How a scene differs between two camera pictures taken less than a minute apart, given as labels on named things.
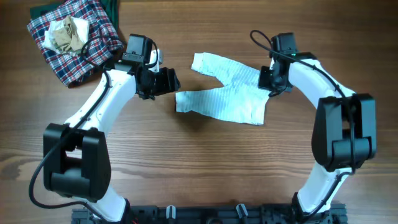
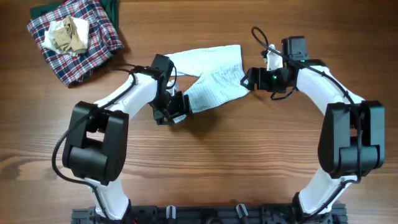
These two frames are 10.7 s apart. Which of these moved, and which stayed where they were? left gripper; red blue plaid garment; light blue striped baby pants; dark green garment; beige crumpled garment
Moved: left gripper; light blue striped baby pants
Stayed: red blue plaid garment; dark green garment; beige crumpled garment
